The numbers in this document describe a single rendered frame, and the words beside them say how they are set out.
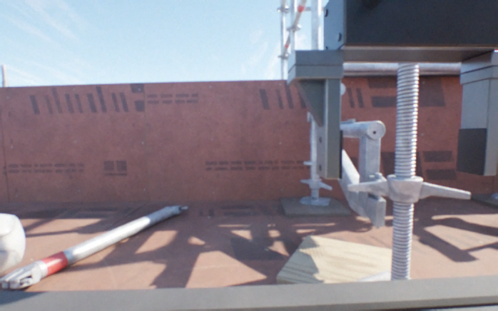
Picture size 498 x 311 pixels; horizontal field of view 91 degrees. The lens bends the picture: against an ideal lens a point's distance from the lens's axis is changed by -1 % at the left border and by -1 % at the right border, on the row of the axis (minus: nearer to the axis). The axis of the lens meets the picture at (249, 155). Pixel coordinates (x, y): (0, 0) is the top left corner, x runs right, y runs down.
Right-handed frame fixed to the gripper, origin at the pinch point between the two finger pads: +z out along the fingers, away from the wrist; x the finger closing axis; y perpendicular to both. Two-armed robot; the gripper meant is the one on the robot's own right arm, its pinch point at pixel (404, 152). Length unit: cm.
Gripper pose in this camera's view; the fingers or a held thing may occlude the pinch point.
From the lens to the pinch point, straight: 25.4
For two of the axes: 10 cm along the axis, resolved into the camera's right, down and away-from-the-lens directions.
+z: 0.2, 10.0, 0.9
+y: 0.3, 0.9, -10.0
